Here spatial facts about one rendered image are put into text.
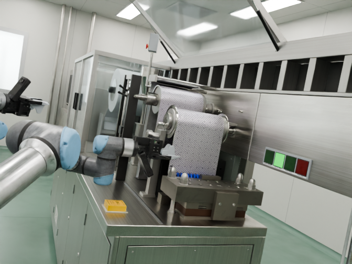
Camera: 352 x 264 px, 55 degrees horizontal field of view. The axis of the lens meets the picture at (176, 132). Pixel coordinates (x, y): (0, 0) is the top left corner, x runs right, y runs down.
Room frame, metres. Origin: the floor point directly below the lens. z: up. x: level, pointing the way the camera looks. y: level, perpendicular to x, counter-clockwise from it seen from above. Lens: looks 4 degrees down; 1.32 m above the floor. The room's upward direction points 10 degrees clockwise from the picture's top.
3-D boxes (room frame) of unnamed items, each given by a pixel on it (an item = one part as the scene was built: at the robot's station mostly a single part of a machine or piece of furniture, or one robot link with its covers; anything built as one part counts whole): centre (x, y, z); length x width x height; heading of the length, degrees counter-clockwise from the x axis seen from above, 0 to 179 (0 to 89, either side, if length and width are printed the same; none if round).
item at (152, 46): (2.01, 0.23, 1.66); 0.07 x 0.07 x 0.10; 3
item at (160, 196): (1.48, -0.11, 0.92); 0.28 x 0.04 x 0.04; 114
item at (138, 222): (2.36, 0.37, 0.88); 2.52 x 0.66 x 0.04; 24
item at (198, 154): (1.48, -0.10, 1.12); 0.23 x 0.01 x 0.18; 114
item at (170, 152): (1.42, 0.00, 1.13); 0.09 x 0.03 x 0.06; 113
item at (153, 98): (1.71, 0.15, 1.34); 0.06 x 0.06 x 0.06; 24
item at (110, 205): (1.25, 0.18, 0.91); 0.07 x 0.07 x 0.02; 24
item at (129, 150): (1.36, 0.18, 1.12); 0.08 x 0.05 x 0.08; 24
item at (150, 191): (1.50, 0.08, 1.05); 0.06 x 0.05 x 0.31; 114
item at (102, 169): (1.33, 0.27, 1.02); 0.11 x 0.08 x 0.11; 76
